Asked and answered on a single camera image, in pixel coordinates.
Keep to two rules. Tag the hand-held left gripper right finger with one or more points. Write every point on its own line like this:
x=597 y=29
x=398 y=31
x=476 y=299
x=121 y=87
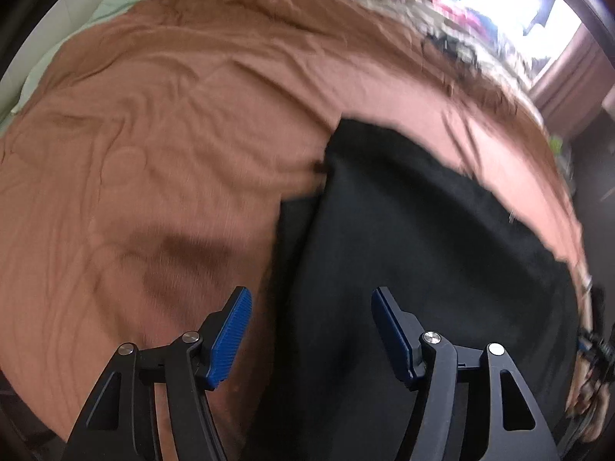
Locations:
x=391 y=336

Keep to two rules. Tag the pink curtain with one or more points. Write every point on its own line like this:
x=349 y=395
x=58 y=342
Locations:
x=571 y=86

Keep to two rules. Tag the orange blanket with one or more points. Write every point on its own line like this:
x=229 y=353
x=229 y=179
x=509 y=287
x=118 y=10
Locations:
x=168 y=153

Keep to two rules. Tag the light green pillow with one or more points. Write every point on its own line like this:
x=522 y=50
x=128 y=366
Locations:
x=110 y=5

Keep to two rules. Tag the pink cushion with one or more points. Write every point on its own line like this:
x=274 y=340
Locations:
x=468 y=18

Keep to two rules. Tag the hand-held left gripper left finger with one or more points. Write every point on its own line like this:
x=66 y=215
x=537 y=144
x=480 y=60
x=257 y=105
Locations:
x=230 y=336

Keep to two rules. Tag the beige patterned blanket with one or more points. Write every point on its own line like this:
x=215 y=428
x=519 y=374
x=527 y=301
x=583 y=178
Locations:
x=461 y=53

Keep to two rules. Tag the green packets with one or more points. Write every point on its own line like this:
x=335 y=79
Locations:
x=556 y=144

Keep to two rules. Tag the black shirt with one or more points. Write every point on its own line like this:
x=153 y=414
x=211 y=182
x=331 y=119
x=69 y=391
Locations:
x=408 y=225

